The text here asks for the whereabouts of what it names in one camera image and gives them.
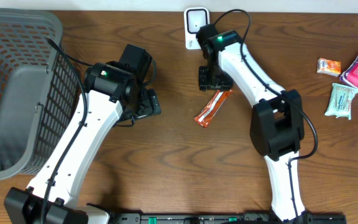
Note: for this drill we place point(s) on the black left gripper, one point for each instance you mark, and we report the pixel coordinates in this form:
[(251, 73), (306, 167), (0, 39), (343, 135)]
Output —
[(149, 104)]

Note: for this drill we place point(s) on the orange tissue packet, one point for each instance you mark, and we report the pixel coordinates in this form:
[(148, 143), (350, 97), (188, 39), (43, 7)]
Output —
[(328, 67)]

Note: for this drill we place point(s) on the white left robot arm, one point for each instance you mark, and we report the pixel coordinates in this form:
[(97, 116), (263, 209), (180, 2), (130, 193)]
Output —
[(115, 92)]

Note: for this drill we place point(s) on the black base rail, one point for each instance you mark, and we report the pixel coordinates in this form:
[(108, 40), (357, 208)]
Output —
[(252, 217)]

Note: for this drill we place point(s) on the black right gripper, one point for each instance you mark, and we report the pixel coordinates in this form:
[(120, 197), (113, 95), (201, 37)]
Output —
[(227, 84)]

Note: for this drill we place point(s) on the green wet wipes packet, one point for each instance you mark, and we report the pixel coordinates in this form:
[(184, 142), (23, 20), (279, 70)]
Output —
[(340, 101)]

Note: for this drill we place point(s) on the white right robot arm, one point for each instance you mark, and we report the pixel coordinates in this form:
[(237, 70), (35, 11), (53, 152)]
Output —
[(276, 128)]

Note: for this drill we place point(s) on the red small packet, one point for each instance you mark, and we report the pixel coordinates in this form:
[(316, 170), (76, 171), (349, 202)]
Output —
[(213, 105)]

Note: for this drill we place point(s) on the grey plastic mesh basket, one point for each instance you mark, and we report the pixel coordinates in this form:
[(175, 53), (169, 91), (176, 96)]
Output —
[(38, 91)]

